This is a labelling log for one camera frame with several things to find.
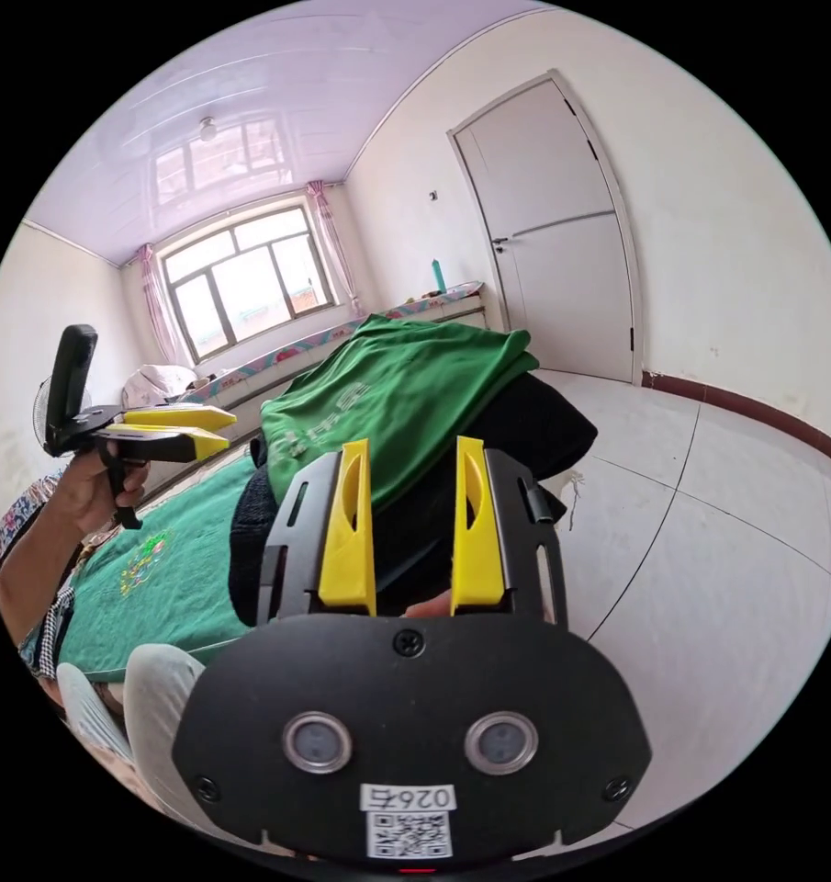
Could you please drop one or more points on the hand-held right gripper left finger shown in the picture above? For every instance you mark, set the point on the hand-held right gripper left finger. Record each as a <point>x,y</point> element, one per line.
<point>349,551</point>

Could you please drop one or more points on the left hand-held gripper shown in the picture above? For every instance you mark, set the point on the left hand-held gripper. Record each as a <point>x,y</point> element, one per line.
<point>153,451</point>

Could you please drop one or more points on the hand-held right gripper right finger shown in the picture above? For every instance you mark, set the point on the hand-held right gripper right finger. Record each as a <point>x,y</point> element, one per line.
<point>477,551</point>

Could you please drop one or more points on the person's left forearm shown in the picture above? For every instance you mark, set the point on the person's left forearm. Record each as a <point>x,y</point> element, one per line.
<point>36,565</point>

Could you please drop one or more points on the green short sleeve shirt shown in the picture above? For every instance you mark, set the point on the green short sleeve shirt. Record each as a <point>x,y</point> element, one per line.
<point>401,400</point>

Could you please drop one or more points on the person's left hand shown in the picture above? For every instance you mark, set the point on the person's left hand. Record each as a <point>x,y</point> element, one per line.
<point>88,496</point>

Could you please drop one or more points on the white floral bedding bundle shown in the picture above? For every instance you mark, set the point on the white floral bedding bundle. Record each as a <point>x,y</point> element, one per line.
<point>153,386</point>

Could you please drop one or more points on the pink curtain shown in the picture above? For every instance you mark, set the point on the pink curtain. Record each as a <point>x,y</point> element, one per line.
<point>155,303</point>
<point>336,248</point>

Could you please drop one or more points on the fan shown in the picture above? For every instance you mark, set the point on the fan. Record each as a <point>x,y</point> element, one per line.
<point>40,413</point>

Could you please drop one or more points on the window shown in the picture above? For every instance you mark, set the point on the window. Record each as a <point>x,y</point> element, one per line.
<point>250,282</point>

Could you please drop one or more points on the person's body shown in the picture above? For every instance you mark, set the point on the person's body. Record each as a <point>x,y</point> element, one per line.
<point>160,689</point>

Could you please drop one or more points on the white door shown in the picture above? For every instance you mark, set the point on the white door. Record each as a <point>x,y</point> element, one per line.
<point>560,275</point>

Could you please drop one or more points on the round ceiling lamp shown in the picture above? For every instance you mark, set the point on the round ceiling lamp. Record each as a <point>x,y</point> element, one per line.
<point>208,128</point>

